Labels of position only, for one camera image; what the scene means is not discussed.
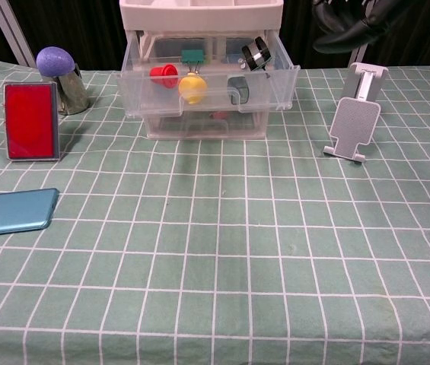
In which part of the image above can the light blue smartphone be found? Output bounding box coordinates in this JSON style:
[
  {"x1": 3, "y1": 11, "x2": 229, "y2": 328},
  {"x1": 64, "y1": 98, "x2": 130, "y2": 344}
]
[{"x1": 0, "y1": 187, "x2": 61, "y2": 239}]

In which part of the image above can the grey folding phone stand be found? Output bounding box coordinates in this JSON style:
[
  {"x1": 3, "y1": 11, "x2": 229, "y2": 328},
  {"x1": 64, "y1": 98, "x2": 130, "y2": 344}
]
[{"x1": 322, "y1": 62, "x2": 390, "y2": 164}]

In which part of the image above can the white frame pole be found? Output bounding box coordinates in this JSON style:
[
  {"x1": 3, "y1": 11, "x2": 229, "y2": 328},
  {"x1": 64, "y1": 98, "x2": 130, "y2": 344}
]
[
  {"x1": 349, "y1": 42, "x2": 370, "y2": 68},
  {"x1": 0, "y1": 0, "x2": 37, "y2": 68}
]

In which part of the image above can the silver metal cup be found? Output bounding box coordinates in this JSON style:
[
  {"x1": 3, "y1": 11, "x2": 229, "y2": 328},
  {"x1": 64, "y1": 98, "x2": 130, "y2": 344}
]
[{"x1": 53, "y1": 64, "x2": 91, "y2": 116}]

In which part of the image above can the black silver binder clip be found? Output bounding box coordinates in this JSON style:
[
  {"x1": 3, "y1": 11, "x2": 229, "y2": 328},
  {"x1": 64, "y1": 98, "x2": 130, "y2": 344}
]
[{"x1": 240, "y1": 36, "x2": 273, "y2": 71}]

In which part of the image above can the green binder clip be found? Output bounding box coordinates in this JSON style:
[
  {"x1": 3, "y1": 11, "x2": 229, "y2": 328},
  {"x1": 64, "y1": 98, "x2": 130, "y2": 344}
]
[{"x1": 180, "y1": 49, "x2": 205, "y2": 77}]

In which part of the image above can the clear plastic drawer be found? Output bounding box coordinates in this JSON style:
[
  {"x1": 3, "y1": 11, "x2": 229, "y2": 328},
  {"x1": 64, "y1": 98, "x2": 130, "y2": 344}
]
[{"x1": 145, "y1": 109, "x2": 269, "y2": 141}]

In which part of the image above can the clear drawer with coloured stamps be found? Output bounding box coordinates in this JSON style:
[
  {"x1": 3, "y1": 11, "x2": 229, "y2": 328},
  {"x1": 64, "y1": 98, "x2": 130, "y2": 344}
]
[{"x1": 116, "y1": 29, "x2": 301, "y2": 120}]

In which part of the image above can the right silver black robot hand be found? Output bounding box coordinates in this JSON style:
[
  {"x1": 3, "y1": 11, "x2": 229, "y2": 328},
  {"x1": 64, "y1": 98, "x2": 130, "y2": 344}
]
[{"x1": 311, "y1": 0, "x2": 391, "y2": 54}]

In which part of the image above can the red pad in clear case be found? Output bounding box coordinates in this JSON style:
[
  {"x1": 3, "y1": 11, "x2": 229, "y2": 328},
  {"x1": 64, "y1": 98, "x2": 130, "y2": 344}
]
[{"x1": 3, "y1": 81, "x2": 61, "y2": 163}]

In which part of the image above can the white plastic drawer unit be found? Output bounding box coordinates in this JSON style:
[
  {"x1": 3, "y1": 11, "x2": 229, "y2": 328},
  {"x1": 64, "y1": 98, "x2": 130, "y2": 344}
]
[{"x1": 119, "y1": 0, "x2": 285, "y2": 141}]

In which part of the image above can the purple egg sponge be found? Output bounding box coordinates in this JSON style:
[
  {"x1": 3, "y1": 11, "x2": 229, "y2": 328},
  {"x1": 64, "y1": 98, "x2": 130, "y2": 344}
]
[{"x1": 36, "y1": 46, "x2": 75, "y2": 78}]

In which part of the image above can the green checkered tablecloth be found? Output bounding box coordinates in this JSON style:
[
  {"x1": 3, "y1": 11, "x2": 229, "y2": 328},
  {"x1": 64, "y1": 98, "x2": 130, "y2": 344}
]
[{"x1": 0, "y1": 59, "x2": 430, "y2": 365}]

